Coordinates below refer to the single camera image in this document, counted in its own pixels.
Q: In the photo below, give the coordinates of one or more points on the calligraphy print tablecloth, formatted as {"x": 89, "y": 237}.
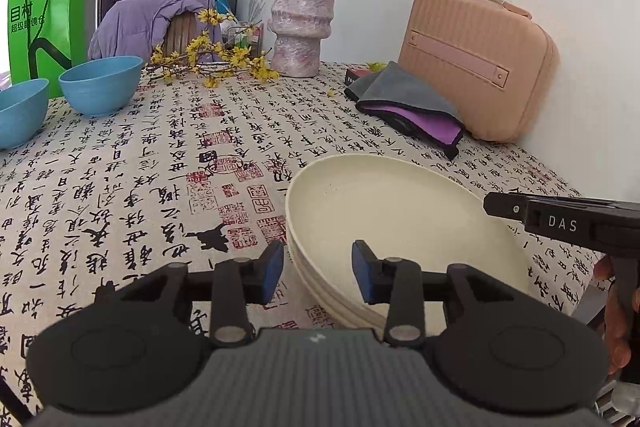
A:
{"x": 125, "y": 187}

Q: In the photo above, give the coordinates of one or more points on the small red and black box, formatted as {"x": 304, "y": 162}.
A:
{"x": 356, "y": 76}

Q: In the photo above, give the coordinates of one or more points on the yellow blossom branch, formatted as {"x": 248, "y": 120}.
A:
{"x": 220, "y": 57}

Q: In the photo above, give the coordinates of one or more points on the pink ribbed hard case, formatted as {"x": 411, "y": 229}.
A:
{"x": 475, "y": 57}

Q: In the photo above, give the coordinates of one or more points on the grey cloth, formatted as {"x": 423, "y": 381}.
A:
{"x": 400, "y": 92}

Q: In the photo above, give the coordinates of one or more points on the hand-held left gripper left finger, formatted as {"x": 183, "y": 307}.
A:
{"x": 272, "y": 269}

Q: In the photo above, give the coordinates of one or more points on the blue plastic bag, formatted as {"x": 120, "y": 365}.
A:
{"x": 219, "y": 3}

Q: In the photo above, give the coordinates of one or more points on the person's right hand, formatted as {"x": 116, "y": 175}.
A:
{"x": 612, "y": 332}

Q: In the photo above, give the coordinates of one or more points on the blue bowl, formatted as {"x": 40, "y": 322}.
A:
{"x": 100, "y": 89}
{"x": 20, "y": 117}

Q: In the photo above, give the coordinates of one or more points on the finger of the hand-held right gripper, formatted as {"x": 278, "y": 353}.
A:
{"x": 505, "y": 207}

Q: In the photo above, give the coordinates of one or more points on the cream plate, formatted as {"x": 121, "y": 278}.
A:
{"x": 400, "y": 207}
{"x": 322, "y": 304}
{"x": 301, "y": 269}

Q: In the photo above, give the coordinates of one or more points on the purple jacket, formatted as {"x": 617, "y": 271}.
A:
{"x": 135, "y": 22}

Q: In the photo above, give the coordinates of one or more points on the green shopping bag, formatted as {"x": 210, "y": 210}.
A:
{"x": 60, "y": 17}

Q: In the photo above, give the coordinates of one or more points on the purple cloth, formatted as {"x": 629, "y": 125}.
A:
{"x": 425, "y": 125}

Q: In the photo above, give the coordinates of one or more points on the wooden chair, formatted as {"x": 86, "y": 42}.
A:
{"x": 180, "y": 32}

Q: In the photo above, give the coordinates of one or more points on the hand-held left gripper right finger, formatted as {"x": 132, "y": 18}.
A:
{"x": 362, "y": 274}

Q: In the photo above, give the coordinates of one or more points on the pink textured vase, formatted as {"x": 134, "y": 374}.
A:
{"x": 300, "y": 27}

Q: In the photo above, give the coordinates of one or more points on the clear desk organizer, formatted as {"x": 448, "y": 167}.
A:
{"x": 242, "y": 39}

